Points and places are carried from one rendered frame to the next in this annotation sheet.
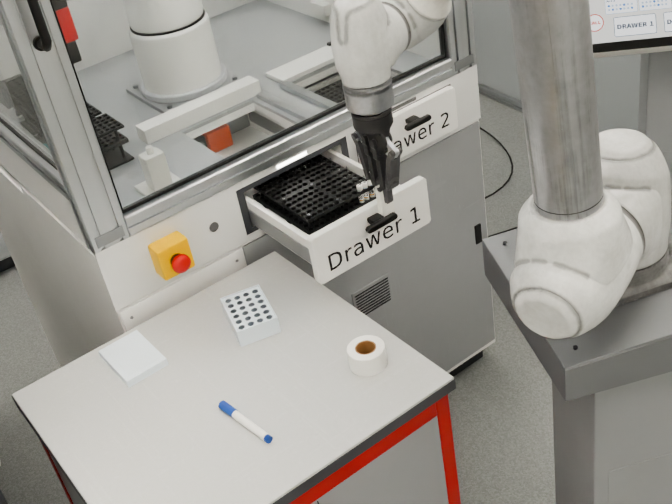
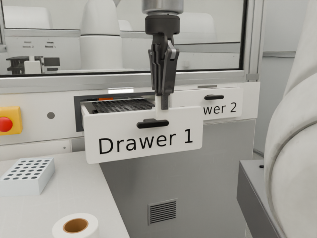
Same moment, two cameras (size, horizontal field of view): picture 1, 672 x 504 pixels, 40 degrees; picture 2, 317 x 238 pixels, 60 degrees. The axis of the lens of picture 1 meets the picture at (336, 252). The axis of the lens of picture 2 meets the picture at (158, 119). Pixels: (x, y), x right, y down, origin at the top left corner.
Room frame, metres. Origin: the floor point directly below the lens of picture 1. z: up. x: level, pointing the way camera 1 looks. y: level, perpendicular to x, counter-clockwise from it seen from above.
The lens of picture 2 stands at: (0.93, -0.21, 1.07)
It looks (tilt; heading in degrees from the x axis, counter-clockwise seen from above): 14 degrees down; 10
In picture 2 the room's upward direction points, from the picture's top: straight up
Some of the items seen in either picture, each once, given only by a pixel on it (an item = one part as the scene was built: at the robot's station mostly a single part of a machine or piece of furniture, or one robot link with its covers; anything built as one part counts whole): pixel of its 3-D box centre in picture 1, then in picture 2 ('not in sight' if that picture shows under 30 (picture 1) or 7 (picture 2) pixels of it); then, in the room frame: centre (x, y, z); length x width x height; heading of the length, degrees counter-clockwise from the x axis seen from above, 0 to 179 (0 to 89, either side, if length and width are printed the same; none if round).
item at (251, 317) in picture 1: (249, 314); (29, 175); (1.46, 0.19, 0.78); 0.12 x 0.08 x 0.04; 15
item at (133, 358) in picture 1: (132, 357); not in sight; (1.41, 0.43, 0.77); 0.13 x 0.09 x 0.02; 31
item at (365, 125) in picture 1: (374, 129); (162, 38); (1.54, -0.11, 1.09); 0.08 x 0.07 x 0.09; 31
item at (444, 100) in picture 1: (408, 130); (207, 104); (1.92, -0.22, 0.87); 0.29 x 0.02 x 0.11; 121
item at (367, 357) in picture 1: (367, 355); (76, 236); (1.27, -0.02, 0.78); 0.07 x 0.07 x 0.04
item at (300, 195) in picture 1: (314, 196); (126, 116); (1.71, 0.02, 0.87); 0.22 x 0.18 x 0.06; 31
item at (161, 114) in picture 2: (386, 200); (162, 109); (1.54, -0.12, 0.93); 0.03 x 0.01 x 0.07; 121
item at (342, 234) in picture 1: (371, 229); (147, 132); (1.54, -0.08, 0.87); 0.29 x 0.02 x 0.11; 121
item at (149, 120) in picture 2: (377, 220); (151, 123); (1.52, -0.09, 0.91); 0.07 x 0.04 x 0.01; 121
